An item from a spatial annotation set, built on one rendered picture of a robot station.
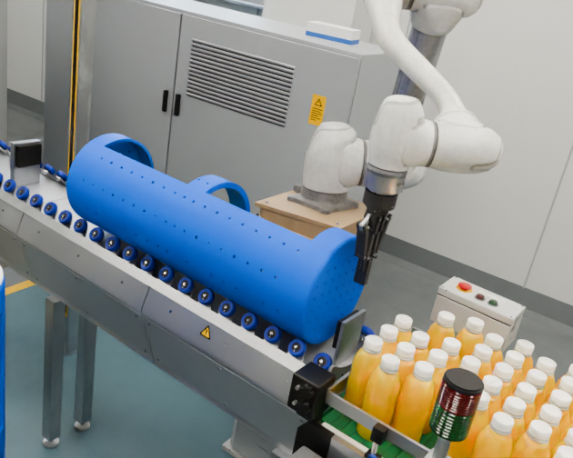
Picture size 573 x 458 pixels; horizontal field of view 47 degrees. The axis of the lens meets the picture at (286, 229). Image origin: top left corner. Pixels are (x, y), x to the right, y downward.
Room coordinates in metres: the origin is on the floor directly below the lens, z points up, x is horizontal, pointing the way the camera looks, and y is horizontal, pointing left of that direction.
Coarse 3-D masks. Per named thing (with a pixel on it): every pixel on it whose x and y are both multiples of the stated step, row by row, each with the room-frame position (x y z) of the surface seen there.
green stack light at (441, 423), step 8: (440, 408) 0.86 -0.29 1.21; (432, 416) 0.87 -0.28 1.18; (440, 416) 0.86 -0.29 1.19; (448, 416) 0.85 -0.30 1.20; (456, 416) 0.85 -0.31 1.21; (472, 416) 0.85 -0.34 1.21; (432, 424) 0.87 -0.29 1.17; (440, 424) 0.85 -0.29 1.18; (448, 424) 0.85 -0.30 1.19; (456, 424) 0.84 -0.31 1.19; (464, 424) 0.85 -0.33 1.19; (440, 432) 0.85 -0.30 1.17; (448, 432) 0.85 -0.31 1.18; (456, 432) 0.84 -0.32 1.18; (464, 432) 0.85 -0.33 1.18; (448, 440) 0.85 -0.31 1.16; (456, 440) 0.85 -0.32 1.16
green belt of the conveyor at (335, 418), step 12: (324, 420) 1.17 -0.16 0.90; (336, 420) 1.18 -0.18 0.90; (348, 420) 1.19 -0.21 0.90; (348, 432) 1.15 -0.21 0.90; (432, 432) 1.20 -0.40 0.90; (372, 444) 1.12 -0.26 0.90; (384, 444) 1.13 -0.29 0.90; (432, 444) 1.16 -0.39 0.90; (384, 456) 1.09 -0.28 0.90; (396, 456) 1.10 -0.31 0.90; (408, 456) 1.11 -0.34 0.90
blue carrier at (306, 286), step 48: (96, 144) 1.82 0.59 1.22; (96, 192) 1.70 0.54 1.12; (144, 192) 1.63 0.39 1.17; (192, 192) 1.59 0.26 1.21; (240, 192) 1.70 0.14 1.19; (144, 240) 1.59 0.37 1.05; (192, 240) 1.50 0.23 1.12; (240, 240) 1.44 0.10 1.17; (288, 240) 1.41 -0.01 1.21; (336, 240) 1.40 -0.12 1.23; (240, 288) 1.40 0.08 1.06; (288, 288) 1.33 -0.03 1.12; (336, 288) 1.41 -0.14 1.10
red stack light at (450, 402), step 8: (440, 384) 0.88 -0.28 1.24; (440, 392) 0.87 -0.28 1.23; (448, 392) 0.86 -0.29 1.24; (456, 392) 0.85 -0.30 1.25; (440, 400) 0.87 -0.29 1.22; (448, 400) 0.85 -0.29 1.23; (456, 400) 0.85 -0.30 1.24; (464, 400) 0.84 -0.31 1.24; (472, 400) 0.85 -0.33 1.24; (448, 408) 0.85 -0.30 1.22; (456, 408) 0.85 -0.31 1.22; (464, 408) 0.85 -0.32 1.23; (472, 408) 0.85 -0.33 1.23; (464, 416) 0.85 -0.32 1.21
